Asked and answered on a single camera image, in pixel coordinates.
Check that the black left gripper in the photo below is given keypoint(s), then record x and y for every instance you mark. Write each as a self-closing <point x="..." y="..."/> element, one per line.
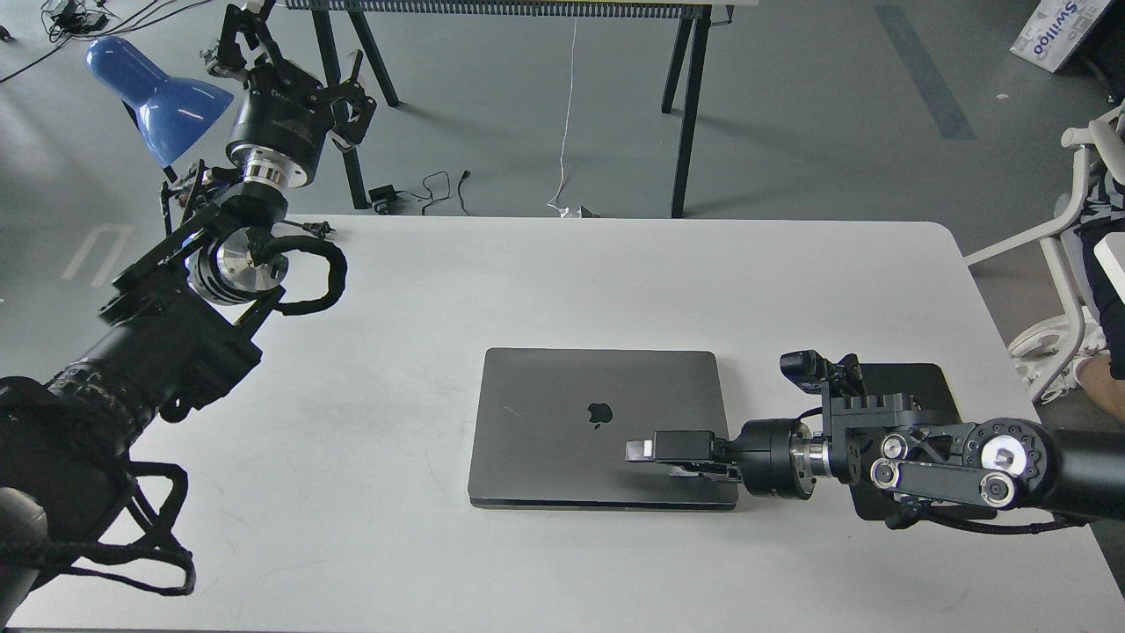
<point x="282" y="125"/>

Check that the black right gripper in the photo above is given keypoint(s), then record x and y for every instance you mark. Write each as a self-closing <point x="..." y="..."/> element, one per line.
<point x="760" y="458"/>

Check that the grey laptop notebook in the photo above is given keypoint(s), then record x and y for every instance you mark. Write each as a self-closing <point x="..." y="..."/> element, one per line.
<point x="553" y="425"/>

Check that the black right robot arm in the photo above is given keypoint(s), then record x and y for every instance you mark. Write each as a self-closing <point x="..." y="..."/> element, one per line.
<point x="1004" y="476"/>

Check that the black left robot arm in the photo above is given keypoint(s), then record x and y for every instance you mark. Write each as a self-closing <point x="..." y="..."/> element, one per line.
<point x="181" y="328"/>

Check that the blue desk lamp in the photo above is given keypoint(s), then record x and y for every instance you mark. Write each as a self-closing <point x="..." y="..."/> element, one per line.
<point x="172" y="112"/>

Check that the black mouse pad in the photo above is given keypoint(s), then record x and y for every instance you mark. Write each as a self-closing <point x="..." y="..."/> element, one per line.
<point x="926" y="383"/>

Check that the white office chair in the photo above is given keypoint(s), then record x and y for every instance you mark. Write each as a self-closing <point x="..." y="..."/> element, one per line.
<point x="1048" y="353"/>

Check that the white cardboard box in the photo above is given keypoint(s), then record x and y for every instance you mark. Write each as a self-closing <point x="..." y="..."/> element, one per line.
<point x="1055" y="30"/>

